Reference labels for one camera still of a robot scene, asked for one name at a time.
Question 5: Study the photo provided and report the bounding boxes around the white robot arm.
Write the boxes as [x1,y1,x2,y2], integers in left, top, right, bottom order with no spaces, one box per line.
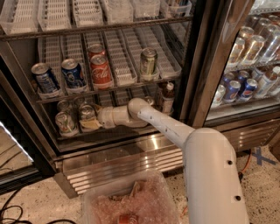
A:
[82,98,249,224]

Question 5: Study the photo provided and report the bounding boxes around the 7up can bottom shelf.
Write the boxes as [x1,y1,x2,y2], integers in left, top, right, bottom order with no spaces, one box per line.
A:
[79,104,96,121]

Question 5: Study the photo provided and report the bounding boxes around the rear left silver can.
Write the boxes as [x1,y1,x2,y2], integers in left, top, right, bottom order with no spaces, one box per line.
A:
[57,100,72,113]

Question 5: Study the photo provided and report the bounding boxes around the front red coca-cola can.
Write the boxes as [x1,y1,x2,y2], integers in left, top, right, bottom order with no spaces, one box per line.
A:
[90,54,113,89]

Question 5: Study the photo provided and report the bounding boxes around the stainless steel fridge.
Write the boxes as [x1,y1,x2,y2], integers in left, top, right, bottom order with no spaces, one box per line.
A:
[0,0,279,197]

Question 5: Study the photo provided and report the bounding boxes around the glass fridge door right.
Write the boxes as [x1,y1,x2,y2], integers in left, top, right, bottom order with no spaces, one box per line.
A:
[187,0,280,132]

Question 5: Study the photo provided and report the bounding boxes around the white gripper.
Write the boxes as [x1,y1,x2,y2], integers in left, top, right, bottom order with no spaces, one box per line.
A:
[80,104,148,130]

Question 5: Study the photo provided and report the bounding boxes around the pepsi can behind glass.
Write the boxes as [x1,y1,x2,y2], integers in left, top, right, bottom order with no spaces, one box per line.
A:
[223,80,241,102]
[238,78,258,101]

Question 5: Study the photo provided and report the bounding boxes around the clear plastic bin bubble wrap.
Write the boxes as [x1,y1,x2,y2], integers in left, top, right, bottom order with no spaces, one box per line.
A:
[82,170,181,224]

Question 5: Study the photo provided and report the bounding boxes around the green gold ginger ale can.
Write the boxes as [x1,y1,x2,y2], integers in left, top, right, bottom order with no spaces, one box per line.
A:
[140,47,158,81]

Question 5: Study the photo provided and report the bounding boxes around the white can behind glass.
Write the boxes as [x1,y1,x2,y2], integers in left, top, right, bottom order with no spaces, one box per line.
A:
[211,85,226,108]

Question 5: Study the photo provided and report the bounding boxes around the front left 7up can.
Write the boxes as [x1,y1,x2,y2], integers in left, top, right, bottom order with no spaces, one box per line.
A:
[55,111,79,137]

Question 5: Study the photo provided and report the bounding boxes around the rear silver can bottom shelf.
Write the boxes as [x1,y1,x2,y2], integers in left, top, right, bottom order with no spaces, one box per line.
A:
[73,96,86,108]

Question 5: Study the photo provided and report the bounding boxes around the left blue pepsi can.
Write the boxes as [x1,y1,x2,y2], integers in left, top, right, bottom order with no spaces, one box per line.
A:
[31,62,61,100]

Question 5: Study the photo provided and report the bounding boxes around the dark blue pepsi can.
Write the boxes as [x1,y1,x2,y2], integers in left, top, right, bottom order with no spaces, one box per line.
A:
[61,59,88,94]

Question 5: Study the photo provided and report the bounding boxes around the red coca-cola can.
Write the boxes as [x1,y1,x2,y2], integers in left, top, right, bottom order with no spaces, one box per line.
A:
[90,54,113,89]
[88,44,106,58]

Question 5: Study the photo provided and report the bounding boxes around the rear red coca-cola can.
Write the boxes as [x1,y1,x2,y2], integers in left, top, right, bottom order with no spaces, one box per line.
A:
[88,44,106,58]

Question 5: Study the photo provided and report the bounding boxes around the red can in bin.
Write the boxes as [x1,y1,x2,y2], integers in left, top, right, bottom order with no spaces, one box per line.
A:
[117,214,138,224]

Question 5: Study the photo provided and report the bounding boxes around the open fridge door left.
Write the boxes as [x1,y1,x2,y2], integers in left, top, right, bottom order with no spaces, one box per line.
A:
[0,54,55,195]

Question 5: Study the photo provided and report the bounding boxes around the blue tape cross mark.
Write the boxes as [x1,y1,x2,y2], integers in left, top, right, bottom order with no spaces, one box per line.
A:
[253,147,277,165]

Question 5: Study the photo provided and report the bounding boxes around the black cable bottom left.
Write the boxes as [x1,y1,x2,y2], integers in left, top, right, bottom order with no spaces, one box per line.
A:
[0,186,77,224]

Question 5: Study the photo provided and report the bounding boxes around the brown glass bottle white label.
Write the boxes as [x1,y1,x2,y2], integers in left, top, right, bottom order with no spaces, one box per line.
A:
[162,82,175,114]

